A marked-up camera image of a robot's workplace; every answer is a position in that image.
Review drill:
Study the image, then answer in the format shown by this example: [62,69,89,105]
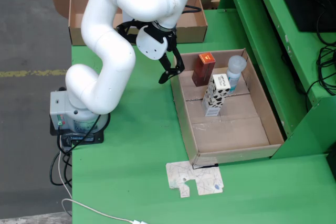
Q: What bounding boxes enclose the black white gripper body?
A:
[135,26,177,60]

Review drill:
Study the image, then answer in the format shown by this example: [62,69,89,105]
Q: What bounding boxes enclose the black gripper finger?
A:
[116,19,148,45]
[158,47,185,85]

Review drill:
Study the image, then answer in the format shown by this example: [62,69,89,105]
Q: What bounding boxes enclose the brown red carton box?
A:
[191,51,216,88]

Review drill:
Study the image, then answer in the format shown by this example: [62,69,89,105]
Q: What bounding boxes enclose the open cardboard box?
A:
[52,0,124,46]
[125,0,213,44]

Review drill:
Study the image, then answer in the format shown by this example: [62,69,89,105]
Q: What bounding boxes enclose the cow print hand cream box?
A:
[201,73,232,118]

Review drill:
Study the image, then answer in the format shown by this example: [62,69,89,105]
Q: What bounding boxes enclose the shallow cardboard tray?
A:
[169,48,286,167]

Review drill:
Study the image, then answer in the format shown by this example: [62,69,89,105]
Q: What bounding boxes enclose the gray robot controller box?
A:
[49,90,77,132]

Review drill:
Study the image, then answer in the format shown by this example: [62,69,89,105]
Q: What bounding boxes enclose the white bottle teal label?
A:
[226,55,247,95]

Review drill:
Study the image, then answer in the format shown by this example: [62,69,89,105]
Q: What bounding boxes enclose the flattened patterned white carton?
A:
[165,161,224,199]

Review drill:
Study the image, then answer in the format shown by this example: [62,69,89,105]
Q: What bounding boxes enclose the green metal shelf unit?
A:
[217,0,336,161]

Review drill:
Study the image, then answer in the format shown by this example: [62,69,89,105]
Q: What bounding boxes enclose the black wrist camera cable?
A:
[183,4,203,14]

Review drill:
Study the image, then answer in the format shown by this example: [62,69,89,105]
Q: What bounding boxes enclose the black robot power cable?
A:
[64,113,102,162]

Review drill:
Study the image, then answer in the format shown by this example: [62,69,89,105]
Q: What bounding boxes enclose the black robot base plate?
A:
[49,119,104,146]

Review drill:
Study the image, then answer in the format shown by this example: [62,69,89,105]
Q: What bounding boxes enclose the black looped floor cable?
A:
[49,152,73,187]

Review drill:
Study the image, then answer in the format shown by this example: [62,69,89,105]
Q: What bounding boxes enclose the thin white cable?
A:
[58,140,134,223]

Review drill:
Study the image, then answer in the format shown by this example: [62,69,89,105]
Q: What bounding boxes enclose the black cable bundle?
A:
[306,8,336,96]

